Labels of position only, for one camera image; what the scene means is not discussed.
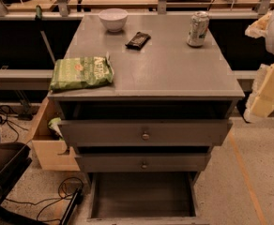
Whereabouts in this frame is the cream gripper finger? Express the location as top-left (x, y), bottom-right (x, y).
top-left (249, 63), bottom-right (274, 118)
top-left (245, 12), bottom-right (272, 38)

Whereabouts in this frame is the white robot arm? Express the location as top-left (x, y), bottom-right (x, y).
top-left (244, 9), bottom-right (274, 122)

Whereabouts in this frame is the green jalapeno chip bag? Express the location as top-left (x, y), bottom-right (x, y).
top-left (49, 56), bottom-right (114, 91)

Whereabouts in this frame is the green bag in box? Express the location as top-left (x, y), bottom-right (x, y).
top-left (48, 117), bottom-right (63, 140)

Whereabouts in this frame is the grey drawer cabinet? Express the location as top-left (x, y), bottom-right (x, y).
top-left (47, 13), bottom-right (246, 186)

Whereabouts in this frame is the black snack bar wrapper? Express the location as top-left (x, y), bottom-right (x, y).
top-left (126, 32), bottom-right (151, 51)

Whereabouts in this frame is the grey middle drawer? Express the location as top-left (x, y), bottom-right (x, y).
top-left (75, 153), bottom-right (211, 173)

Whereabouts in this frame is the grey drawer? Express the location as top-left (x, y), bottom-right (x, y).
top-left (87, 172), bottom-right (209, 225)
top-left (75, 153), bottom-right (211, 173)
top-left (58, 120), bottom-right (233, 147)

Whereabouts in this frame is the white bowl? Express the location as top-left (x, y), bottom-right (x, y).
top-left (99, 8), bottom-right (128, 32)

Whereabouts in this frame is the grey top drawer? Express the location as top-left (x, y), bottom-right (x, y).
top-left (58, 120), bottom-right (233, 147)

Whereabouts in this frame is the grey bottom drawer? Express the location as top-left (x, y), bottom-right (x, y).
top-left (87, 172), bottom-right (209, 225)

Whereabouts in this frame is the black power strip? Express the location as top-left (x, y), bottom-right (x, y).
top-left (59, 188), bottom-right (83, 225)

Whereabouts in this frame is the wooden box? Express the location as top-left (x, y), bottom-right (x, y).
top-left (26, 98), bottom-right (79, 171)

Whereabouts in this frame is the green handled tool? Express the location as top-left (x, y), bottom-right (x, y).
top-left (34, 4), bottom-right (56, 65)

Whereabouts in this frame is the black floor cable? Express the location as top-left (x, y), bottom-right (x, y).
top-left (4, 176), bottom-right (85, 223)

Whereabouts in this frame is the metal railing frame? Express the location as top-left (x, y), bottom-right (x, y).
top-left (0, 0), bottom-right (274, 21)

